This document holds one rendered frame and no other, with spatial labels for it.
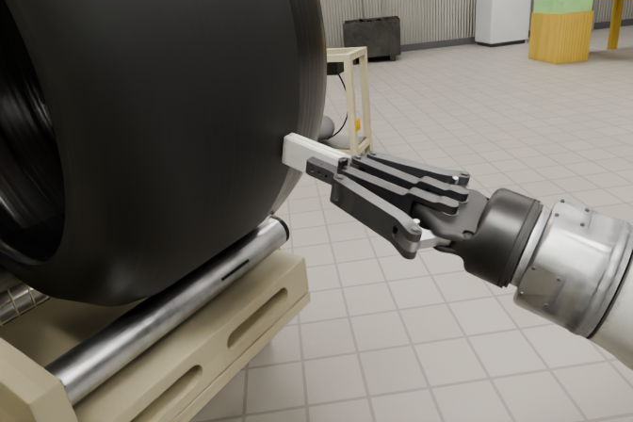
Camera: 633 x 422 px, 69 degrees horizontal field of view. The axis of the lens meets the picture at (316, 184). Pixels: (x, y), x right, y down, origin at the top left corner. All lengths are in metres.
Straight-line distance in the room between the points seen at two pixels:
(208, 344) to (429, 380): 1.20
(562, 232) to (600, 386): 1.45
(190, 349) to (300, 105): 0.29
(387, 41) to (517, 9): 2.29
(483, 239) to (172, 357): 0.36
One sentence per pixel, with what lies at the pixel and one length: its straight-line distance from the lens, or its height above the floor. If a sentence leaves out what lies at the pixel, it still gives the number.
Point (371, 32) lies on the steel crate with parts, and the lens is 7.85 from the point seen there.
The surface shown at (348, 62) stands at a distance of 3.19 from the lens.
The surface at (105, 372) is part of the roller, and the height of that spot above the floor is 0.90.
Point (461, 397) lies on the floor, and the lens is 1.66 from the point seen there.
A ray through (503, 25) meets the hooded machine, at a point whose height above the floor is 0.33.
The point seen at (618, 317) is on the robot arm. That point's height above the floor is 1.00.
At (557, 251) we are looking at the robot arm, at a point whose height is 1.04.
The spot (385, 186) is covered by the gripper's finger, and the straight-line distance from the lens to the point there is 0.40.
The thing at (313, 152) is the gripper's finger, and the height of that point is 1.08.
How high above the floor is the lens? 1.22
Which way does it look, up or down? 23 degrees down
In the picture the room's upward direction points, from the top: 6 degrees counter-clockwise
